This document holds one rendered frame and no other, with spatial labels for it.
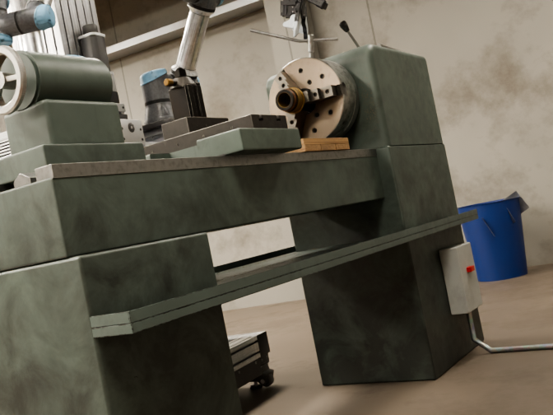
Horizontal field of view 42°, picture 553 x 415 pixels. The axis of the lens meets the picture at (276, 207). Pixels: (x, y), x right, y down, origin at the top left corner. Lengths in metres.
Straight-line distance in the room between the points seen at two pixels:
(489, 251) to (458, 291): 2.18
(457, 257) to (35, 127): 1.79
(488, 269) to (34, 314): 3.94
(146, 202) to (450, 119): 4.23
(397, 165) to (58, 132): 1.44
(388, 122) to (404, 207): 0.32
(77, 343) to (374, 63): 1.66
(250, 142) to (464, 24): 3.97
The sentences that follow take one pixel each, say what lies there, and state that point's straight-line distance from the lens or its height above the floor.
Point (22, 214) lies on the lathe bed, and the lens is 1.55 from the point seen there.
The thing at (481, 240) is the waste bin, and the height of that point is 0.29.
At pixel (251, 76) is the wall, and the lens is 6.27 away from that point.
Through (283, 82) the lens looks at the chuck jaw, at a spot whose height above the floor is 1.16.
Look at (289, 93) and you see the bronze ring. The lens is 2.53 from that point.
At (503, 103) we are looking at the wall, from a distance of 5.61.
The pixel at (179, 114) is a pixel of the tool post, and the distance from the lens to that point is 2.20.
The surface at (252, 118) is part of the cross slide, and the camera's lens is 1.98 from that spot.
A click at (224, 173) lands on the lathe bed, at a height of 0.82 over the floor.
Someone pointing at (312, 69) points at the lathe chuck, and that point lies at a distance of 2.66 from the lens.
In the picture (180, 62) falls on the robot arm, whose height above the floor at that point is 1.41.
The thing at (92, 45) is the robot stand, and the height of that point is 1.48.
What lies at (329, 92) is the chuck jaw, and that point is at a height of 1.08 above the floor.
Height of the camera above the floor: 0.67
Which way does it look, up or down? 1 degrees up
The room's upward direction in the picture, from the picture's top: 11 degrees counter-clockwise
